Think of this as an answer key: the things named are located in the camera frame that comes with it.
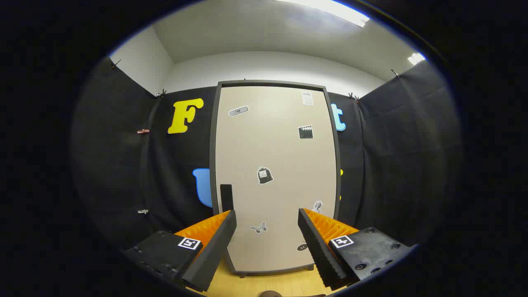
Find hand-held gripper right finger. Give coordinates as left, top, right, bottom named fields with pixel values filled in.
left=298, top=208, right=415, bottom=290

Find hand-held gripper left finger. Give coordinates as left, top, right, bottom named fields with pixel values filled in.
left=124, top=210, right=238, bottom=292

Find black cabinet door handle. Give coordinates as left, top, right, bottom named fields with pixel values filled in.
left=220, top=184, right=234, bottom=212

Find grey shoe cabinet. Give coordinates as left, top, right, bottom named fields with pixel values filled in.
left=209, top=80, right=342, bottom=278

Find black backdrop cloth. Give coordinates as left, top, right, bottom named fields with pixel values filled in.
left=72, top=56, right=462, bottom=252

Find long ceiling light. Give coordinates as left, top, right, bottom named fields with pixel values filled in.
left=274, top=0, right=370, bottom=28

